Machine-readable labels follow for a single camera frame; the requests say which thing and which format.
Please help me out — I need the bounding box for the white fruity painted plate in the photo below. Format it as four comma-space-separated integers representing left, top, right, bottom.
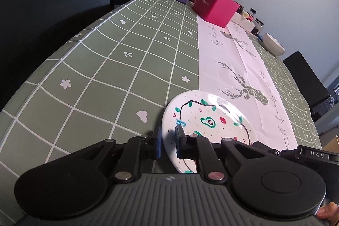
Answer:
161, 90, 258, 173

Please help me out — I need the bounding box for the person right hand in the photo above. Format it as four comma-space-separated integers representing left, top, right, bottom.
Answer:
317, 202, 339, 223

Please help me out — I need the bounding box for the right black chair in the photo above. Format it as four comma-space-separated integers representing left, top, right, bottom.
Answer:
283, 51, 330, 110

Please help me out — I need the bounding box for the green checked tablecloth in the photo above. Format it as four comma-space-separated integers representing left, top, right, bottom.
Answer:
1, 0, 326, 225

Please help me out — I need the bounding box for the cream ceramic bowl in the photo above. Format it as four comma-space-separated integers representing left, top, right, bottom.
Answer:
263, 33, 286, 57

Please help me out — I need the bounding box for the white box set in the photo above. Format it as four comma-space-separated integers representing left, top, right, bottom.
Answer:
231, 12, 255, 32

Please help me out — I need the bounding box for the black lid jar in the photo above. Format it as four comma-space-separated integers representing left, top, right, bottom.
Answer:
251, 18, 265, 36

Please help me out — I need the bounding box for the pink box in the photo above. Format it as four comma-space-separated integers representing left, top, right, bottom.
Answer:
192, 0, 240, 28

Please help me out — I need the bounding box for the red label jar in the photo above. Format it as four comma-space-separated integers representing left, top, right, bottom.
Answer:
248, 8, 256, 22

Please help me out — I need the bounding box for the near left black chair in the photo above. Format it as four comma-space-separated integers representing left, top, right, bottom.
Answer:
1, 0, 111, 106

